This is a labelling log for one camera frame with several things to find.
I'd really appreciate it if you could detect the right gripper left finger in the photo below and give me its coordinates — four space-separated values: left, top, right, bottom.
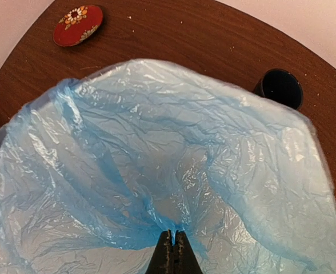
146 230 174 274

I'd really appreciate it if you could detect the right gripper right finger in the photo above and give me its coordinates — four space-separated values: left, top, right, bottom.
173 231 202 274

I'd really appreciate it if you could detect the blue plastic trash bag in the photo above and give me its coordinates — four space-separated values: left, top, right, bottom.
0 59 336 273

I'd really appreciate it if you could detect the dark blue enamel mug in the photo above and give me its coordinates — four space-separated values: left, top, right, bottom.
253 68 303 110

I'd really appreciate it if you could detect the red patterned plate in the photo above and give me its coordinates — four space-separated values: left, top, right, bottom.
53 5 103 47

